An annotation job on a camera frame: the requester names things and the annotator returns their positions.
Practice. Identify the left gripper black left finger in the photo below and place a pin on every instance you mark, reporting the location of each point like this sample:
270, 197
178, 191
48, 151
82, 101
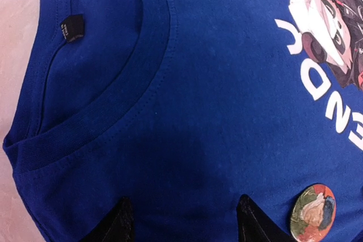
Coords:
116, 226

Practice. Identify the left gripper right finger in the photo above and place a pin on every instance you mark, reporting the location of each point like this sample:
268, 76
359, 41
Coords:
255, 225

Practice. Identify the round brooch badge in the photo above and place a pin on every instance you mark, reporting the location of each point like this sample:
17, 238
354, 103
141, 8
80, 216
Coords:
313, 214

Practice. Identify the blue printed t-shirt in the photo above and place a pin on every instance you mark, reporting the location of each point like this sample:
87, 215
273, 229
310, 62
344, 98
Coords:
185, 105

